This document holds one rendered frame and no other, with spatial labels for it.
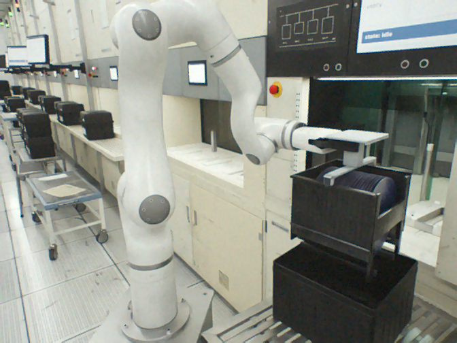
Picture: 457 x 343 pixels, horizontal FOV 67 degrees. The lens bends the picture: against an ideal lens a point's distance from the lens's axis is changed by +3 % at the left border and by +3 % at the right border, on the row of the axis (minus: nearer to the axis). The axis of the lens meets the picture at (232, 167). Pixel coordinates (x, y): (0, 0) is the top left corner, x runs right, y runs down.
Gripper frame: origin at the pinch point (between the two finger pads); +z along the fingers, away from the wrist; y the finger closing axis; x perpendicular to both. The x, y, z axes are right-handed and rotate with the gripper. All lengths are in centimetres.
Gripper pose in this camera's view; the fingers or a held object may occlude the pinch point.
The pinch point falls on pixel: (354, 143)
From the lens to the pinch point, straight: 86.9
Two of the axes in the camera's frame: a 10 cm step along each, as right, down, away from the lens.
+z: 7.1, 1.8, -6.8
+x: -0.1, -9.6, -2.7
